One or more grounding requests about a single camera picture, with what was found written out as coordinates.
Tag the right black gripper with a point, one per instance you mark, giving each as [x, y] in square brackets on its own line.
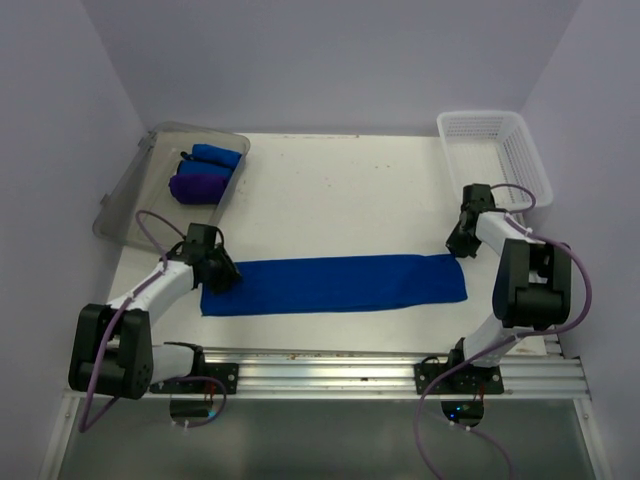
[459, 249]

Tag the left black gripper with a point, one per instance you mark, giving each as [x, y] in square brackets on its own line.
[229, 272]

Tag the purple towel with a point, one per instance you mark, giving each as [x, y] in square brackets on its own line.
[197, 189]

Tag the blue towel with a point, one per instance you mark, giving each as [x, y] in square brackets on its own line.
[339, 285]
[216, 155]
[188, 167]

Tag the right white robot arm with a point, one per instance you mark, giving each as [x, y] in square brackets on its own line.
[532, 289]

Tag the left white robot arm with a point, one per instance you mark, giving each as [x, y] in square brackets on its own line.
[113, 352]

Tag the white plastic basket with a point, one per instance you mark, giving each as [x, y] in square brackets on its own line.
[496, 148]

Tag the clear plastic bin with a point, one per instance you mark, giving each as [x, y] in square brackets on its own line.
[142, 196]

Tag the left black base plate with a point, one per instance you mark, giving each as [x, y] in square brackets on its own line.
[212, 378]

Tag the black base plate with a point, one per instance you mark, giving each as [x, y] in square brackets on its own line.
[212, 378]
[433, 375]

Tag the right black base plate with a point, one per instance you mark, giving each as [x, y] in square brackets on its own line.
[433, 375]

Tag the aluminium mounting rail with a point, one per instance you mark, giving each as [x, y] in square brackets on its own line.
[316, 375]

